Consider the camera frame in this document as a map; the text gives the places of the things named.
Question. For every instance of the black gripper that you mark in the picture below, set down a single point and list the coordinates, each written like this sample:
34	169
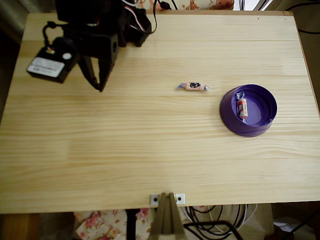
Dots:
108	51

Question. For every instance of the pink candy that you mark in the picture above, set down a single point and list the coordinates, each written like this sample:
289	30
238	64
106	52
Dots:
192	86
242	107

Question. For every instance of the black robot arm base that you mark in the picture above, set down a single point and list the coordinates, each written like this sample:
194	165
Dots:
140	35

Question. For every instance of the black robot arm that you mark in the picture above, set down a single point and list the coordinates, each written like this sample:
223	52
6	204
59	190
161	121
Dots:
82	15

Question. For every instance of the purple bowl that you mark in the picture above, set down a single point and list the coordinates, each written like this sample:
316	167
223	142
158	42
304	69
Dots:
230	117

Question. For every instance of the floral curtain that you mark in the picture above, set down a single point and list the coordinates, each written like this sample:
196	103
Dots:
220	3

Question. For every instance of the floral cloth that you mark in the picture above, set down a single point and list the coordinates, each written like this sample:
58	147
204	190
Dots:
100	225

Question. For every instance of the black table leg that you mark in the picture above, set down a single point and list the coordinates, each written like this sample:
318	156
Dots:
131	225

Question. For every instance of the silver metal bracket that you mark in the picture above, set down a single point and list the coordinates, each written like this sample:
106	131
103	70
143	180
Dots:
181	198

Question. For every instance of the beige camera stand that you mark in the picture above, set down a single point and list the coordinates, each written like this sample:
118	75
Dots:
166	220

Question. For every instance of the white frame strips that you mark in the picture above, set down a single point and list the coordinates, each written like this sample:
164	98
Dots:
250	5

